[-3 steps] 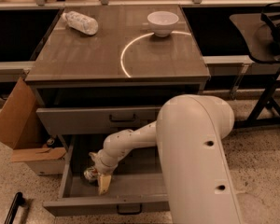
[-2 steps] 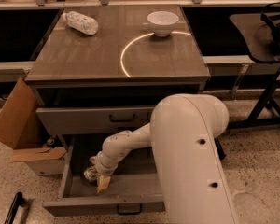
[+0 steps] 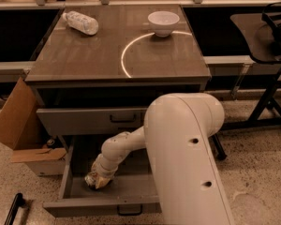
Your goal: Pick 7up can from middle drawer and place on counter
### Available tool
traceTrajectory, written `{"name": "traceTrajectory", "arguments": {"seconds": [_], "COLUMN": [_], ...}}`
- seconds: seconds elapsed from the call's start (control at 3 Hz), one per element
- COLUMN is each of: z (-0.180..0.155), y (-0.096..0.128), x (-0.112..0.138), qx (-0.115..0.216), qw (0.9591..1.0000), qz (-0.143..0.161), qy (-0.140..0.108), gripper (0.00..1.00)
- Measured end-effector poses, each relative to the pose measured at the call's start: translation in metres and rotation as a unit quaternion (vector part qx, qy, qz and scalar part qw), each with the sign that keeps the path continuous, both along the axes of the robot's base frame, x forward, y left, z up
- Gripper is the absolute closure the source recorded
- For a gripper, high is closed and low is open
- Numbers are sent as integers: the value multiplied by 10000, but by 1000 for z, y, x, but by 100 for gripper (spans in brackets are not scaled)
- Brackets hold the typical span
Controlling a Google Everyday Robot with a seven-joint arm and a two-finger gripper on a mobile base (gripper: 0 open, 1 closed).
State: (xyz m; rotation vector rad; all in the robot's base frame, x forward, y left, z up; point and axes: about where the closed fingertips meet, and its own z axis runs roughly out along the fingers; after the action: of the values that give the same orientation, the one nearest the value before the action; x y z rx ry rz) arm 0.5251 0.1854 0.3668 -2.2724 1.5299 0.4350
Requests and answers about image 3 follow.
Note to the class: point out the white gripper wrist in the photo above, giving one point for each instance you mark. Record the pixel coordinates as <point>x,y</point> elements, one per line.
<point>100,171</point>

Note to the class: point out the crushed 7up can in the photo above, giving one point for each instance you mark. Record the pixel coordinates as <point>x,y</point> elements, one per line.
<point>92,180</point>

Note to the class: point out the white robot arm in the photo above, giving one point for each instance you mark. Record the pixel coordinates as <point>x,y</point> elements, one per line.
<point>175,134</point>

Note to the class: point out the open grey middle drawer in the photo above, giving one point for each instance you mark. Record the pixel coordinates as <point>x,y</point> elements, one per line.
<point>130,193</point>

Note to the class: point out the closed grey upper drawer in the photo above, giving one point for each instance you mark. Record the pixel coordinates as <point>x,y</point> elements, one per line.
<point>60,122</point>

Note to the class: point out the grey drawer cabinet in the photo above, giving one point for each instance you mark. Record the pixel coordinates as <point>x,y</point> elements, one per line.
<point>124,65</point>

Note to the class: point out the black bar on floor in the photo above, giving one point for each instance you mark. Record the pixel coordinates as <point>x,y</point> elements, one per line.
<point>18,202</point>

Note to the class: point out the brown cardboard box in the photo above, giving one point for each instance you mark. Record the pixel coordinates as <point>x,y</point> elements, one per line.
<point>22,132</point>

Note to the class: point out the clear plastic water bottle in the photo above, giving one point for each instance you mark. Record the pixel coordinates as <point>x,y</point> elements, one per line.
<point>81,22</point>

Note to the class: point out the white ceramic bowl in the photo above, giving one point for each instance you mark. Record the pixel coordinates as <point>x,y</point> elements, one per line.
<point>162,23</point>

